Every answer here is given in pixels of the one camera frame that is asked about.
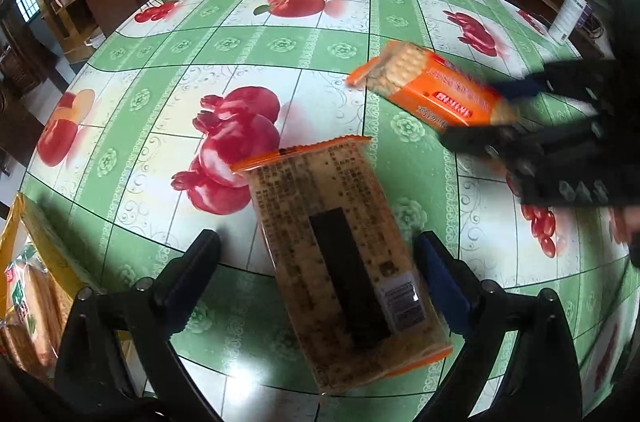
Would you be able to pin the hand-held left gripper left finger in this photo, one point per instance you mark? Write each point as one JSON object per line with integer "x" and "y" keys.
{"x": 185, "y": 297}

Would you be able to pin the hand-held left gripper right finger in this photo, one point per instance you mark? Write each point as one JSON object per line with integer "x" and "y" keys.
{"x": 445, "y": 282}

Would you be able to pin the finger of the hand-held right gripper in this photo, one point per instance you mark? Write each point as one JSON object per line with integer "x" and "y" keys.
{"x": 480, "y": 140}
{"x": 522, "y": 88}

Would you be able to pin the orange cracker packet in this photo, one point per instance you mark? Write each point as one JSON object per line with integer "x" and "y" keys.
{"x": 345, "y": 252}
{"x": 440, "y": 87}

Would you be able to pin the round cracker packet green label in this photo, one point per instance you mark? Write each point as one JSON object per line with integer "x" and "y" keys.
{"x": 35, "y": 302}

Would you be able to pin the yellow cardboard box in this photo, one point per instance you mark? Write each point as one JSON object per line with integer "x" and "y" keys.
{"x": 15, "y": 214}

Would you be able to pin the person's right hand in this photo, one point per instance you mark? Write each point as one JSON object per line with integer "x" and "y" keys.
{"x": 627, "y": 224}

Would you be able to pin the white spray bottle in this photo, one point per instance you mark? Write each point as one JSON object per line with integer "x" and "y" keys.
{"x": 567, "y": 15}

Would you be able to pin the purple bottle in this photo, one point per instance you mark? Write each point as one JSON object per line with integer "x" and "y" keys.
{"x": 589, "y": 16}

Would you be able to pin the fruit print tablecloth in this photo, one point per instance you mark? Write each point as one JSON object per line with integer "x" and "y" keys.
{"x": 300, "y": 47}

